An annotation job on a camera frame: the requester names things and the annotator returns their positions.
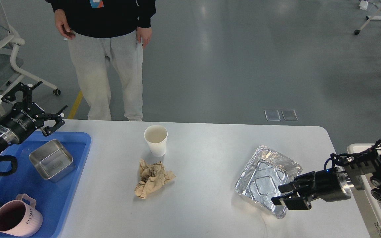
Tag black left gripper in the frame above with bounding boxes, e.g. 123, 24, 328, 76
0, 81, 68, 145

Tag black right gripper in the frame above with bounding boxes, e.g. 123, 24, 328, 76
271, 170, 353, 210

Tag aluminium foil tray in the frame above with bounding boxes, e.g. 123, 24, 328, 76
234, 145, 302, 219

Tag stainless steel rectangular container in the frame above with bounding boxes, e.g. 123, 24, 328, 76
29, 139, 75, 183

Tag pink ceramic mug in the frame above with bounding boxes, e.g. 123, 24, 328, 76
0, 193, 43, 237

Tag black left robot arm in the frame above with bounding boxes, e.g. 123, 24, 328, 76
0, 81, 67, 177

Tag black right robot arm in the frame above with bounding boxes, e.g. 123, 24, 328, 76
271, 139, 381, 210

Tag white plastic bin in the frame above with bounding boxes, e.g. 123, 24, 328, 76
347, 143, 381, 238

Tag clear plastic lid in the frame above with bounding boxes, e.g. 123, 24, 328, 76
264, 109, 281, 121
281, 109, 298, 121

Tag blue plastic tray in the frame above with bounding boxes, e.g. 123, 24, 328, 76
0, 132, 91, 238

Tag person in grey trousers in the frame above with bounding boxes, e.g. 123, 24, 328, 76
48, 0, 156, 121

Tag white paper cup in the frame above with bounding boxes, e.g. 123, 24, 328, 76
144, 125, 168, 157

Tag crumpled brown paper napkin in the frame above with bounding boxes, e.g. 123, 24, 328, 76
134, 158, 176, 199

